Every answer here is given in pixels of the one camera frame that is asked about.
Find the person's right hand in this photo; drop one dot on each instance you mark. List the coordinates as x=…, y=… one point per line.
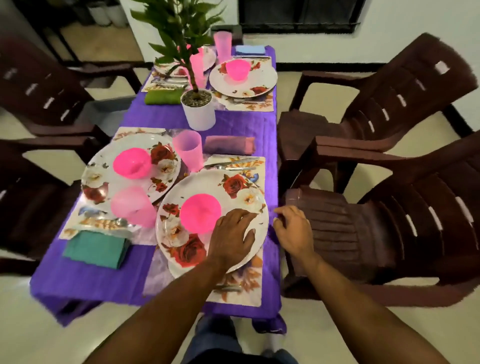
x=296, y=236

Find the person's left thumb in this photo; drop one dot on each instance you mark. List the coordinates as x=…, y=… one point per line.
x=250, y=238

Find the black window grille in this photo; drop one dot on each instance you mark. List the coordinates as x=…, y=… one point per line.
x=300, y=15

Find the purple tablecloth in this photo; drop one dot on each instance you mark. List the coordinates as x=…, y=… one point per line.
x=240, y=123

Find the brown plastic armchair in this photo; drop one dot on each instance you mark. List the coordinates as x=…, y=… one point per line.
x=375, y=232
x=375, y=108
x=41, y=90
x=33, y=210

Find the person's left hand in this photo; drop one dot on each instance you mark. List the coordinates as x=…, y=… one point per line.
x=228, y=240

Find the floral placemat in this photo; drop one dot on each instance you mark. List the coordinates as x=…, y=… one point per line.
x=75, y=228
x=262, y=103
x=243, y=288
x=157, y=80

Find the pink plastic tumbler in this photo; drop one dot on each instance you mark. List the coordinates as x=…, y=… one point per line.
x=133, y=206
x=197, y=67
x=187, y=148
x=222, y=45

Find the white floral dinner plate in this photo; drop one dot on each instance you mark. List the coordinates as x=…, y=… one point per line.
x=262, y=77
x=232, y=187
x=105, y=180
x=209, y=56

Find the teal folded napkin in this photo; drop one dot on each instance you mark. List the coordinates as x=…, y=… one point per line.
x=96, y=248

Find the person's blue jeans legs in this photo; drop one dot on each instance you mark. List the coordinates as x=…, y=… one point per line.
x=213, y=337

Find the person's right thumb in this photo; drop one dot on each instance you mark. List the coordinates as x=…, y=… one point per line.
x=278, y=225

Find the black metal rack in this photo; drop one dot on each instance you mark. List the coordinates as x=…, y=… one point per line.
x=52, y=33

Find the pink plastic bowl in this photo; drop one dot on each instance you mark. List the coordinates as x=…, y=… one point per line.
x=200, y=213
x=237, y=69
x=132, y=163

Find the mauve folded napkin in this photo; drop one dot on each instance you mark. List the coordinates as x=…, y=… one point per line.
x=229, y=145

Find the green plant in white pot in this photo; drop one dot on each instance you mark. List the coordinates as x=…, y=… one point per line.
x=198, y=112

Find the silver fork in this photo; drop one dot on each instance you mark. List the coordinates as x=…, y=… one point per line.
x=240, y=168

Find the green folded napkin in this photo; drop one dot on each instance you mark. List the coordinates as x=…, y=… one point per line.
x=164, y=96

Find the person's left forearm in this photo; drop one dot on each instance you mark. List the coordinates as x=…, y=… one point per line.
x=168, y=311

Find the white container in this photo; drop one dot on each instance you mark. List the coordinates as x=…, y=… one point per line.
x=117, y=14
x=98, y=13

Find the light blue folded napkin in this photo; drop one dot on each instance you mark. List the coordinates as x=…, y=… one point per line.
x=250, y=49

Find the person's right forearm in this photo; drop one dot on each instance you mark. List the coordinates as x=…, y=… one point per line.
x=356, y=318

